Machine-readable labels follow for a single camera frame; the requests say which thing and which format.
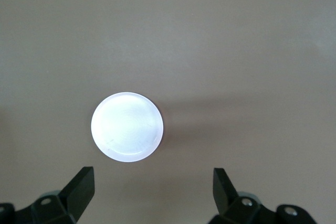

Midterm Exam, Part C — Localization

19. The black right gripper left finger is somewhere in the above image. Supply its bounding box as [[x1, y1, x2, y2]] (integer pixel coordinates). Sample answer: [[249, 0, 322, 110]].
[[0, 166, 95, 224]]

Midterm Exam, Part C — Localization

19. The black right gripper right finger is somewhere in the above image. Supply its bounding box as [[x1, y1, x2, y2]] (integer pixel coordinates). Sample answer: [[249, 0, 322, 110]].
[[209, 167, 319, 224]]

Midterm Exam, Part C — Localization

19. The white round plate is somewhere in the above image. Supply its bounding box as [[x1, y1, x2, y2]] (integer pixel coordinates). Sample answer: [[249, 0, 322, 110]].
[[90, 92, 165, 162]]

